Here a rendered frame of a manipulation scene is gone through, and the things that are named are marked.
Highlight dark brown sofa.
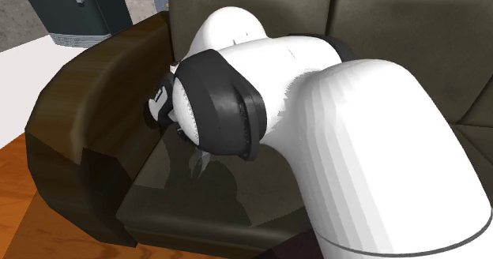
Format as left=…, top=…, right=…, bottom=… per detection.
left=24, top=0, right=493, bottom=259

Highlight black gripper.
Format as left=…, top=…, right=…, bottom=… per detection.
left=143, top=103, right=213, bottom=179

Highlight dark robot stand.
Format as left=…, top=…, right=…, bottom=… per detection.
left=252, top=229, right=324, bottom=259

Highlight dark blue-grey refrigerator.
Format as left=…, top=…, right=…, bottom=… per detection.
left=16, top=0, right=134, bottom=49

